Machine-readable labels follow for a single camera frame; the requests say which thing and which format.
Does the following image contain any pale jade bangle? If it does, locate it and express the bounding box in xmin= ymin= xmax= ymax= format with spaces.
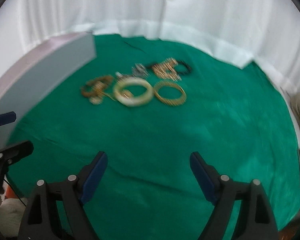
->
xmin=113 ymin=78 xmax=154 ymax=108

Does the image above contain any brown bead bracelet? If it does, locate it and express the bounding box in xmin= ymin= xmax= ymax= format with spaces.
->
xmin=80 ymin=75 xmax=115 ymax=98

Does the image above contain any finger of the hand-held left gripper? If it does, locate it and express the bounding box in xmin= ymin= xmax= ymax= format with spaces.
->
xmin=0 ymin=141 xmax=34 ymax=194
xmin=0 ymin=111 xmax=17 ymax=130

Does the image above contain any gold bead bracelet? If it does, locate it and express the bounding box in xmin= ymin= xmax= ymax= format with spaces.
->
xmin=152 ymin=58 xmax=182 ymax=81

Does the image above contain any black bead bracelet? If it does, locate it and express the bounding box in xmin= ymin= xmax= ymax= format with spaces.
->
xmin=150 ymin=60 xmax=194 ymax=77

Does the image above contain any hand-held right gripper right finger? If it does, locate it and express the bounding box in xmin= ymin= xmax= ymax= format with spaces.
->
xmin=189 ymin=151 xmax=278 ymax=240

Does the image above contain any gold bangle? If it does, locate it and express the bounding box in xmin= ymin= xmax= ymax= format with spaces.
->
xmin=153 ymin=80 xmax=187 ymax=107

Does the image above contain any silver jewellery piece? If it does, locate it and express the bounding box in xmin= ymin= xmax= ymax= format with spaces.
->
xmin=131 ymin=63 xmax=149 ymax=78

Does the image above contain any green table cloth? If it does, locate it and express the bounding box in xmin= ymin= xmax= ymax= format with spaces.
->
xmin=6 ymin=34 xmax=300 ymax=240

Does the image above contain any gold chain necklace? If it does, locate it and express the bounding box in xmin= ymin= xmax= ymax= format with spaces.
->
xmin=89 ymin=82 xmax=118 ymax=105

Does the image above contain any white backdrop curtain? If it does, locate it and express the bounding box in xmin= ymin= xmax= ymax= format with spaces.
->
xmin=0 ymin=0 xmax=300 ymax=98

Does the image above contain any white cardboard box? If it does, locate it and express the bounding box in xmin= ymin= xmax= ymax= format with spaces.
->
xmin=0 ymin=32 xmax=97 ymax=147

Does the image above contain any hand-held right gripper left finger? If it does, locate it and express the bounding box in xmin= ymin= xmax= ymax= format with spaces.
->
xmin=17 ymin=151 xmax=108 ymax=240

